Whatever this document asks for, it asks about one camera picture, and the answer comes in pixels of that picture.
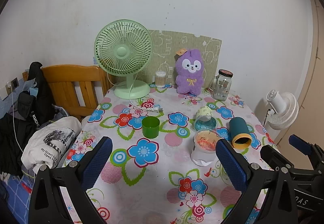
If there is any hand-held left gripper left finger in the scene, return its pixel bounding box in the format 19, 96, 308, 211
28, 136, 113, 224

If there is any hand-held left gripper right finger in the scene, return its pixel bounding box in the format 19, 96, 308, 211
215, 138, 298, 224

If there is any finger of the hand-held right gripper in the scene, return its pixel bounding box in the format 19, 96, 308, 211
289, 134, 324, 172
260, 145, 302, 172

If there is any green plastic cup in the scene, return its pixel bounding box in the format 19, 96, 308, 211
141, 116, 160, 137

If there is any white cup orange inside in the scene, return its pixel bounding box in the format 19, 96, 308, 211
190, 130, 220, 167

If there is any dark teal cup yellow rim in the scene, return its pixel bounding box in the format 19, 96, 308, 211
229, 117, 253, 150

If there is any pale green paper cup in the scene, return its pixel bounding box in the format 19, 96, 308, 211
194, 106, 218, 132

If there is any white standing fan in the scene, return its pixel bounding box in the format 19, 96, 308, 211
266, 89, 299, 145

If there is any white printed shirt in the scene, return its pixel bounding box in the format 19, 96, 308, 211
21, 116, 82, 173

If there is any grey cloth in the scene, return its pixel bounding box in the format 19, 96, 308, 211
51, 104, 70, 124

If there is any floral tablecloth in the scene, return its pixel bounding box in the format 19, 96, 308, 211
62, 82, 282, 224

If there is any beige door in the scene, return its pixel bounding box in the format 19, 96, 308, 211
275, 0, 324, 155

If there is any glass jar with lid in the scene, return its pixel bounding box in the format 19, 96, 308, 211
209, 69, 233, 101

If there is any black jacket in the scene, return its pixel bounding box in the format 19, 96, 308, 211
0, 61, 59, 177

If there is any blue checked bedsheet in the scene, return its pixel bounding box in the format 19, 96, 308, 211
0, 175, 34, 224

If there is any wooden headboard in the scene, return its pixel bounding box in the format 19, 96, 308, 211
22, 64, 112, 121

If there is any purple plush toy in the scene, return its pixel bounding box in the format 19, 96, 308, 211
174, 48, 205, 95

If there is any cotton swab container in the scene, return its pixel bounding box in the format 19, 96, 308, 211
155, 71, 168, 88

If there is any green desk fan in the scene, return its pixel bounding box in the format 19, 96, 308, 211
94, 19, 154, 100

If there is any white fan power cable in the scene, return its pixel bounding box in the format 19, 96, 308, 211
129, 81, 164, 114

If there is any thin white charging cable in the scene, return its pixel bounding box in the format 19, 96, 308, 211
7, 81, 26, 155

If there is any wall socket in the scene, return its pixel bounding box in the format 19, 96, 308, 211
5, 77, 20, 91

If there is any patterned beige wall board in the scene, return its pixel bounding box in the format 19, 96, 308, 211
145, 29, 223, 91

